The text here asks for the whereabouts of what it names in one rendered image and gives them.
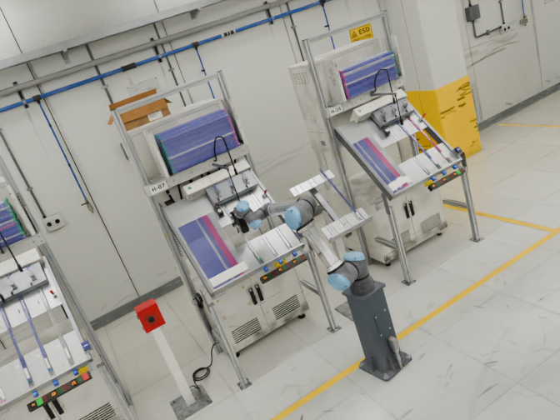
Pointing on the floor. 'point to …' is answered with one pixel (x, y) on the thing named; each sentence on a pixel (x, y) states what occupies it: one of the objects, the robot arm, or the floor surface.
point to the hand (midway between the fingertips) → (237, 226)
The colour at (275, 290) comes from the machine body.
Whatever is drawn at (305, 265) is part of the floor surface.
